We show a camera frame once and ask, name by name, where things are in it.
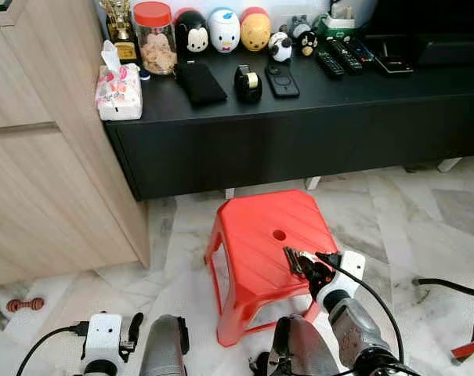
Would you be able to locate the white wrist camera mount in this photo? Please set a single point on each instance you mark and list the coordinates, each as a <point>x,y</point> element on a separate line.
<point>103,337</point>
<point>348,274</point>

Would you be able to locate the small black cartoon figure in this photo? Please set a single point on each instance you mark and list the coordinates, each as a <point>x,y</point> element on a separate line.
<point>305,37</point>

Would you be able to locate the black television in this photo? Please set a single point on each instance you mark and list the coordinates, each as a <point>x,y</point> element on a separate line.
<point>432,27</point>

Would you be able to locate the light wooden cabinet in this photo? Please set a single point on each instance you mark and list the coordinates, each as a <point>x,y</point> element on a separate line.
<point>48,180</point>

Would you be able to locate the black mouse egg figure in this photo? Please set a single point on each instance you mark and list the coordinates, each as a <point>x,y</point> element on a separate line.
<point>192,33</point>

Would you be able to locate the white duck egg figure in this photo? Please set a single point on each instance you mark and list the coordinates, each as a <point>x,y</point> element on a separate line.
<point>224,31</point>

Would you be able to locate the small panda figure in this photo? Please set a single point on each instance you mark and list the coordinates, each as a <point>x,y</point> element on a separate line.
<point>280,47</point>

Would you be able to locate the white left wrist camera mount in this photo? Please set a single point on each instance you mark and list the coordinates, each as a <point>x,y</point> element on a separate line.
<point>103,337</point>

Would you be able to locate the black remote control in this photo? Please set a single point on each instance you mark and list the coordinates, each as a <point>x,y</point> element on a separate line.
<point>329,63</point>
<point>346,56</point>
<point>362,52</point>

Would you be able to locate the black tape dispenser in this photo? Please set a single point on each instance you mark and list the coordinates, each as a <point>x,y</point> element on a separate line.
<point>247,86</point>

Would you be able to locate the black metal chair base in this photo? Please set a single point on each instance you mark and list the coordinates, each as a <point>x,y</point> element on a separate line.
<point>448,285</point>

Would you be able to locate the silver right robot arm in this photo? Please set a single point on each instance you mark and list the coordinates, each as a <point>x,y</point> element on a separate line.
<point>360,333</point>

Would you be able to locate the green and white box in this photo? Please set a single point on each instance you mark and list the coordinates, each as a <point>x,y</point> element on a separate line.
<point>338,23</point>

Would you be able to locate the red lidded snack jar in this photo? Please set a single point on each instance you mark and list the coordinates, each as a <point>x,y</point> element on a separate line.
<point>156,43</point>

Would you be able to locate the black TV cabinet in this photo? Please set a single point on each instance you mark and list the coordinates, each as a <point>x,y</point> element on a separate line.
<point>299,137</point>

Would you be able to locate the gold trophy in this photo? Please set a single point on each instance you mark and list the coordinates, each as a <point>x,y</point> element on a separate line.
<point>123,35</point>

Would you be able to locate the red plastic stool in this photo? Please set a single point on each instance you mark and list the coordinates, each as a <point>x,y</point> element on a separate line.
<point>256,251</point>

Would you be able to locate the small blue cap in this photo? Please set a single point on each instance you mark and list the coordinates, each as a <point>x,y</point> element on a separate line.
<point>145,75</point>

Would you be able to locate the brown dumbbell shaped toy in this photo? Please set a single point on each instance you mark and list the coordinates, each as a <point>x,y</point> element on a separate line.
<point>25,305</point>

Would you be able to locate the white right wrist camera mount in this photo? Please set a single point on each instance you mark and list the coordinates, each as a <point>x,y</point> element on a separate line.
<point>348,274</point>

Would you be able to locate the red bar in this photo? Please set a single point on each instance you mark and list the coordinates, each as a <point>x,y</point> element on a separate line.
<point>472,348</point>

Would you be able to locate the yellow bear egg figure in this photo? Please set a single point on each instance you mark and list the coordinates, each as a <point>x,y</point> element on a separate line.
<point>255,31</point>

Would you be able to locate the floral tissue pack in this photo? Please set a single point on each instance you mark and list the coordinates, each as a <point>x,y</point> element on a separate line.
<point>119,90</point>

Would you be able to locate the small black flat box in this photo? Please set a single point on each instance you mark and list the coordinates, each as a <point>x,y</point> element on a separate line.
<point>394,65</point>

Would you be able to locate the silver key bunch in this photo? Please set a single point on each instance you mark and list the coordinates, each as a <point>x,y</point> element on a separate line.
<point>298,258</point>

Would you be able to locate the grey right robot leg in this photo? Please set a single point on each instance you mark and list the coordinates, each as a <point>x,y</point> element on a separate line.
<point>303,348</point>

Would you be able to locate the black flat pouch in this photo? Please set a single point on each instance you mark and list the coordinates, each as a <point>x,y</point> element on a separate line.
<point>201,84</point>

